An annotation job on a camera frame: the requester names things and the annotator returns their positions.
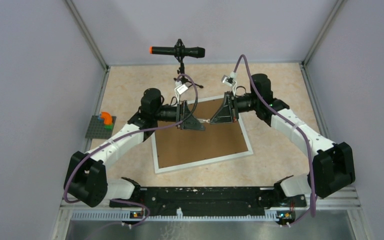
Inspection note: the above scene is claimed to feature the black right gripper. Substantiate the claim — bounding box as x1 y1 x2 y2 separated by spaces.
210 91 259 125

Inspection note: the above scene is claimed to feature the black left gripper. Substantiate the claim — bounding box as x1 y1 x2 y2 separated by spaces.
153 99 205 131

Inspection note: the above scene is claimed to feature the white picture frame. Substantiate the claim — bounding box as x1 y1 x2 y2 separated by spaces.
150 95 255 175

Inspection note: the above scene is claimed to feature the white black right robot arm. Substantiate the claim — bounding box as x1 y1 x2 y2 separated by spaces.
209 72 356 206

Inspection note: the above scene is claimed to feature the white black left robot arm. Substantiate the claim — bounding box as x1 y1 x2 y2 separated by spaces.
63 88 206 207

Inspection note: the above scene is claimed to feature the black microphone tripod stand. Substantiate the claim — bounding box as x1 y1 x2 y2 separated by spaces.
173 59 194 88

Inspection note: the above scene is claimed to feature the black microphone orange tip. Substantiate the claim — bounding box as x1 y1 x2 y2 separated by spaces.
149 46 206 59

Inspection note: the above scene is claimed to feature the orange curved toy block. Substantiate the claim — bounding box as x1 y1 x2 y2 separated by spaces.
100 111 113 125

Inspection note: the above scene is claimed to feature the green toy block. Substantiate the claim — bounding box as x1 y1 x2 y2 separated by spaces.
104 123 114 130

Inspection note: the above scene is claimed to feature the blue toy block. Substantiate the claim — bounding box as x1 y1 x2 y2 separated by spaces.
97 114 103 122

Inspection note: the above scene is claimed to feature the grey lego baseplate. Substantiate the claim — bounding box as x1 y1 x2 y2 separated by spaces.
85 115 117 140

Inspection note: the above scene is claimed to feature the brown frame backing board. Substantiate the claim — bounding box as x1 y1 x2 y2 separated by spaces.
153 98 249 169

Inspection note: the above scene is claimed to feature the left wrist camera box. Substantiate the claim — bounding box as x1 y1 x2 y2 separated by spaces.
174 84 189 97

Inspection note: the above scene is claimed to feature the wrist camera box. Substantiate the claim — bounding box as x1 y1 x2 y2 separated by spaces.
221 72 237 87
174 84 189 97

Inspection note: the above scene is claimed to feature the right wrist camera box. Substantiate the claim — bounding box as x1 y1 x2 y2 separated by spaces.
221 72 237 87

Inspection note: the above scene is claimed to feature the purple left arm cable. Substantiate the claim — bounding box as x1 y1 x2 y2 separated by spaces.
62 73 200 229

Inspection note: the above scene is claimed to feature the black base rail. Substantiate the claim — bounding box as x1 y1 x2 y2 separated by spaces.
109 186 307 218

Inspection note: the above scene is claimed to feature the aluminium front rail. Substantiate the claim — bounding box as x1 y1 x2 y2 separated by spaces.
51 187 375 240

